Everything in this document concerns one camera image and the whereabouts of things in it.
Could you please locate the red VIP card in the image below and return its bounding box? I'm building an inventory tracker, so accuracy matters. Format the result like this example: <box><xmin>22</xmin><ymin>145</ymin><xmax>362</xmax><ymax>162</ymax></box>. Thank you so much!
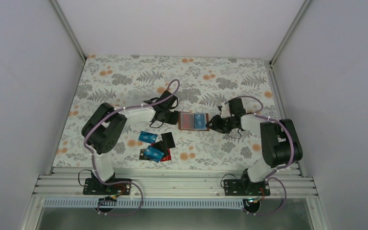
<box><xmin>180</xmin><ymin>113</ymin><xmax>194</xmax><ymax>129</ymax></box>

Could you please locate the brown leather card holder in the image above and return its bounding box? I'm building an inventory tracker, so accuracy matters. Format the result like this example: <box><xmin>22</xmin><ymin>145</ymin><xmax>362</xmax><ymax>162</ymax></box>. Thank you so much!
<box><xmin>178</xmin><ymin>112</ymin><xmax>209</xmax><ymax>131</ymax></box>

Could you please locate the blue card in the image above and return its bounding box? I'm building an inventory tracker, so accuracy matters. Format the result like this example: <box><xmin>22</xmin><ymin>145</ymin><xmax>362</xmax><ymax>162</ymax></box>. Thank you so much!
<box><xmin>194</xmin><ymin>113</ymin><xmax>207</xmax><ymax>130</ymax></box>
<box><xmin>144</xmin><ymin>146</ymin><xmax>164</xmax><ymax>162</ymax></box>
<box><xmin>138</xmin><ymin>131</ymin><xmax>158</xmax><ymax>144</ymax></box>

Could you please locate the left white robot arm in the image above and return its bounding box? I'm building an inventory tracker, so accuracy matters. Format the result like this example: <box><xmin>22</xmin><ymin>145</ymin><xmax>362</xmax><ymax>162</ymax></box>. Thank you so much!
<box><xmin>81</xmin><ymin>91</ymin><xmax>178</xmax><ymax>194</ymax></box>

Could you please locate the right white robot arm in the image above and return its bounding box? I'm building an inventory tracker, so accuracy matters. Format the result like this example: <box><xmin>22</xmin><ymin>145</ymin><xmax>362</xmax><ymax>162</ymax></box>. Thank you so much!
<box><xmin>206</xmin><ymin>96</ymin><xmax>303</xmax><ymax>195</ymax></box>

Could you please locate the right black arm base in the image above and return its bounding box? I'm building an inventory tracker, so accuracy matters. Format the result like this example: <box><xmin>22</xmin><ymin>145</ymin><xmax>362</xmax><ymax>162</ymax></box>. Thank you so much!
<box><xmin>223</xmin><ymin>179</ymin><xmax>271</xmax><ymax>196</ymax></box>

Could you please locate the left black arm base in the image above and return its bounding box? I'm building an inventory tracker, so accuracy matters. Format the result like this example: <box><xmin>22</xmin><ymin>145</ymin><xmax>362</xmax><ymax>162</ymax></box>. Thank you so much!
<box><xmin>82</xmin><ymin>176</ymin><xmax>132</xmax><ymax>196</ymax></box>

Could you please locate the black card top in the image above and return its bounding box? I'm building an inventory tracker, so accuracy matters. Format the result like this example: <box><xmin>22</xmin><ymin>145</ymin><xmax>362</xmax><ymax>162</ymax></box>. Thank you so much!
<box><xmin>161</xmin><ymin>132</ymin><xmax>175</xmax><ymax>149</ymax></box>

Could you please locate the black card centre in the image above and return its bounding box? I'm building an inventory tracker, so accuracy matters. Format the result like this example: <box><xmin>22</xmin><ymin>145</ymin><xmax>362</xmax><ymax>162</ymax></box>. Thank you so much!
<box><xmin>151</xmin><ymin>140</ymin><xmax>168</xmax><ymax>156</ymax></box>

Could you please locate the red card centre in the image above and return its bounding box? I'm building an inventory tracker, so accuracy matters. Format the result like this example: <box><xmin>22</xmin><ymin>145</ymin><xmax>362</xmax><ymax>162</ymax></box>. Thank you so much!
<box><xmin>161</xmin><ymin>149</ymin><xmax>172</xmax><ymax>162</ymax></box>

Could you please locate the black VIP card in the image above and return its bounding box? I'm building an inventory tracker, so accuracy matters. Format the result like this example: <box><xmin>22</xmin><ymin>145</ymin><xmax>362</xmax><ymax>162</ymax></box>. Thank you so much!
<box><xmin>139</xmin><ymin>149</ymin><xmax>150</xmax><ymax>161</ymax></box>

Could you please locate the floral patterned table mat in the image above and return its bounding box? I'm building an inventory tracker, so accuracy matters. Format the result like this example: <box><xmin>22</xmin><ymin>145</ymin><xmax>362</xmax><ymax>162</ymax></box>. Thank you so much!
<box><xmin>53</xmin><ymin>55</ymin><xmax>277</xmax><ymax>170</ymax></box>

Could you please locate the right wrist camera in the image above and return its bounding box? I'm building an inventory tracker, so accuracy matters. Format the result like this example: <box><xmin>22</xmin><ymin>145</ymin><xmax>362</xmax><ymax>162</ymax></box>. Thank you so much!
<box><xmin>219</xmin><ymin>104</ymin><xmax>231</xmax><ymax>118</ymax></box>

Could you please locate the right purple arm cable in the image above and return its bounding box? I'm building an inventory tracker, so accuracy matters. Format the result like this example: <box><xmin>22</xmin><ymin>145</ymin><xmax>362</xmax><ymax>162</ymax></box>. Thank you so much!
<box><xmin>236</xmin><ymin>95</ymin><xmax>296</xmax><ymax>217</ymax></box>

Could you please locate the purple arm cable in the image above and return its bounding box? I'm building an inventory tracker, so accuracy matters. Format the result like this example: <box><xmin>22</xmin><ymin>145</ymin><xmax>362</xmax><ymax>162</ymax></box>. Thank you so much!
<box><xmin>236</xmin><ymin>95</ymin><xmax>296</xmax><ymax>217</ymax></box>
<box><xmin>83</xmin><ymin>79</ymin><xmax>181</xmax><ymax>217</ymax></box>

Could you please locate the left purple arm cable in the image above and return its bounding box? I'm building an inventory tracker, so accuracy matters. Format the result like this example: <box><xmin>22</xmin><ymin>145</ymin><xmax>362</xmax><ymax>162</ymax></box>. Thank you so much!
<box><xmin>83</xmin><ymin>79</ymin><xmax>181</xmax><ymax>217</ymax></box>

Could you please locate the aluminium rail frame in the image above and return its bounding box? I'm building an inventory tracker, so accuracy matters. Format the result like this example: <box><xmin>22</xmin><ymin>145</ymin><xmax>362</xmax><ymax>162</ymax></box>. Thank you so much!
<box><xmin>33</xmin><ymin>168</ymin><xmax>318</xmax><ymax>198</ymax></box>

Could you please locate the slotted grey cable duct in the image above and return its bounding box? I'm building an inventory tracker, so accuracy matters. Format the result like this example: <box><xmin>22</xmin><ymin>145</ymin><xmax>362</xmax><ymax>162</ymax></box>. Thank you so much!
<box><xmin>43</xmin><ymin>197</ymin><xmax>243</xmax><ymax>209</ymax></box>

